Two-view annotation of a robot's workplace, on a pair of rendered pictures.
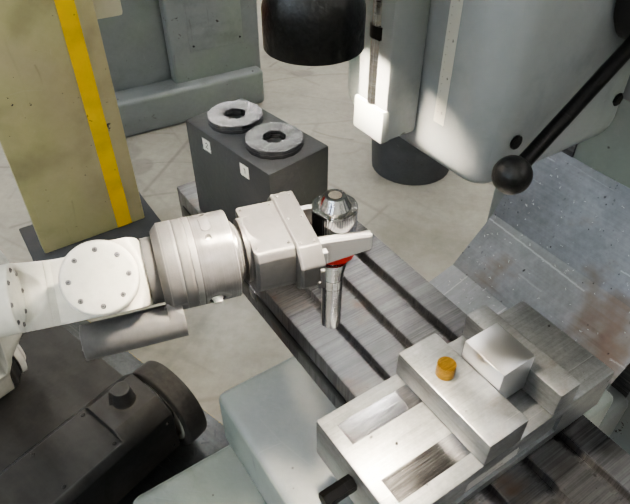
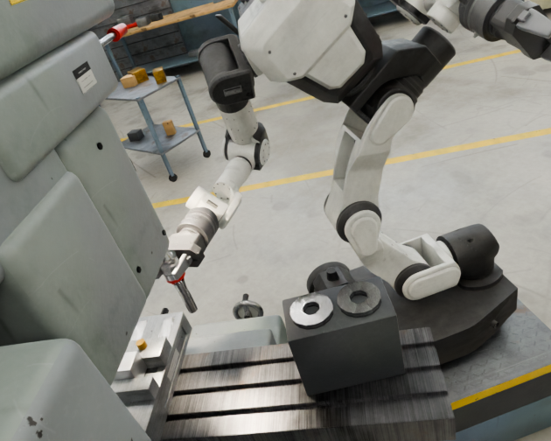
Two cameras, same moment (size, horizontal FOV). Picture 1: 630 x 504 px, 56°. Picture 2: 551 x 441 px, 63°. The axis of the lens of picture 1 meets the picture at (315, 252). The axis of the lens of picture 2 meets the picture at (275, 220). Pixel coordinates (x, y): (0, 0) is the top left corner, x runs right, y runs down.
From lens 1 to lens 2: 1.36 m
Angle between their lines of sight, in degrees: 96
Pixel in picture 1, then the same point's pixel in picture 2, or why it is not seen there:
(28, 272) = (230, 192)
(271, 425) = (238, 341)
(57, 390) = (407, 322)
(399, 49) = not seen: hidden behind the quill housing
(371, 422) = (164, 327)
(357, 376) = (205, 359)
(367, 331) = (222, 377)
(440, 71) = not seen: hidden behind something
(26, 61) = not seen: outside the picture
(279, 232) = (174, 241)
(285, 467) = (217, 339)
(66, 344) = (444, 330)
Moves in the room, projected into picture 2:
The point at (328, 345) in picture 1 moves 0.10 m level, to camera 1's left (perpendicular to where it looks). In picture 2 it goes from (230, 355) to (254, 327)
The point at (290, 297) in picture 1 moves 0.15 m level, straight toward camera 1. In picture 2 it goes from (273, 353) to (228, 334)
